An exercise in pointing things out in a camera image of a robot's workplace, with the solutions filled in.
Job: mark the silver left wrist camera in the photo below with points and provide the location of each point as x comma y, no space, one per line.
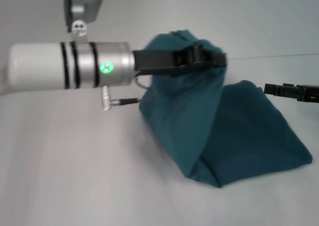
83,4

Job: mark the teal T-shirt with pink print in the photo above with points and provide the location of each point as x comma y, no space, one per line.
204,124

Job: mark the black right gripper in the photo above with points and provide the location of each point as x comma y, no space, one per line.
309,93

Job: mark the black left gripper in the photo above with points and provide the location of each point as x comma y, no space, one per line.
157,60

